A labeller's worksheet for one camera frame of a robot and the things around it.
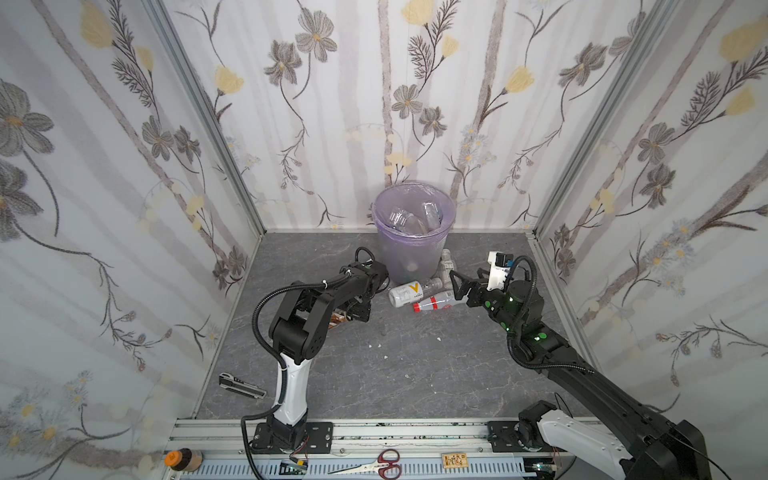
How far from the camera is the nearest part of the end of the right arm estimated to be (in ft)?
2.20

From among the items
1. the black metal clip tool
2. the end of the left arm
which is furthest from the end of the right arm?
the black metal clip tool

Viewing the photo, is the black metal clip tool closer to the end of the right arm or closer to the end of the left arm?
the end of the left arm

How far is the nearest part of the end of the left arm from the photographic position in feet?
2.57
